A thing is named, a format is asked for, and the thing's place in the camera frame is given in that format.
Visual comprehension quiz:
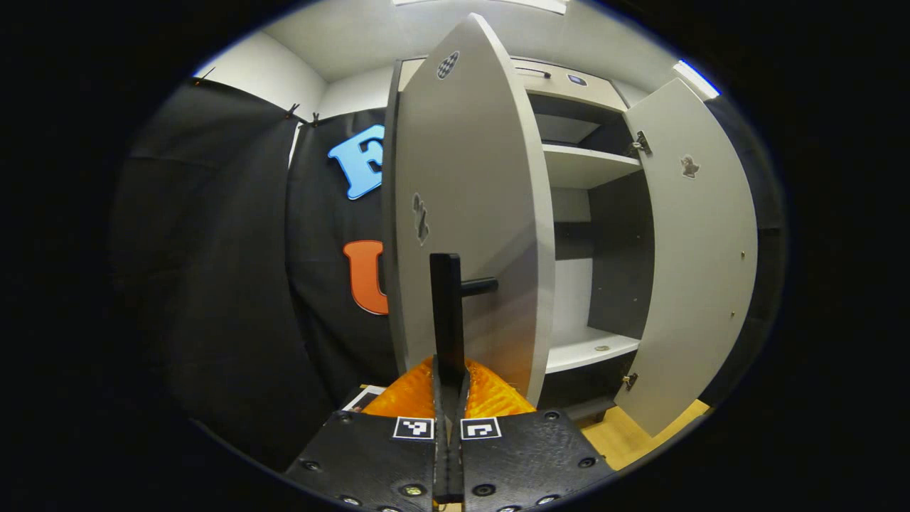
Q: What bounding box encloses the beige checkered-sticker shoe cabinet door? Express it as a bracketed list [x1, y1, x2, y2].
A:
[392, 12, 557, 408]

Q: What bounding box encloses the beige cabinet drawer black handle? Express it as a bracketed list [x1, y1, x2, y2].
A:
[397, 56, 631, 113]

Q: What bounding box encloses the small ceiling light panel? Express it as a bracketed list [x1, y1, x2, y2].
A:
[673, 59, 722, 99]

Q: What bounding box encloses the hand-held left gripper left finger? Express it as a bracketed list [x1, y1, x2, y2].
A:
[284, 356, 451, 512]

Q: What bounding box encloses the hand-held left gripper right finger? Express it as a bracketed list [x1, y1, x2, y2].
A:
[449, 357, 616, 512]

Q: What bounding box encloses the row of black cloth clips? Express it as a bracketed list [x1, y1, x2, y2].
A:
[196, 67, 321, 127]

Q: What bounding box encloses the white cabinet shelf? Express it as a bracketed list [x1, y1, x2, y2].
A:
[545, 326, 641, 375]
[541, 142, 643, 191]

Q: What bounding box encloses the white printed sheet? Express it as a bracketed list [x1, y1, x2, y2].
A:
[342, 385, 389, 414]

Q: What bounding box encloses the black backdrop cloth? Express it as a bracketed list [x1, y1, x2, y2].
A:
[109, 75, 790, 474]

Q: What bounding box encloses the grey double-door shoe cabinet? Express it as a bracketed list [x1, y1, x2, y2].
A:
[381, 55, 656, 425]

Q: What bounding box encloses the long ceiling light panel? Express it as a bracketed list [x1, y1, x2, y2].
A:
[393, 0, 569, 16]

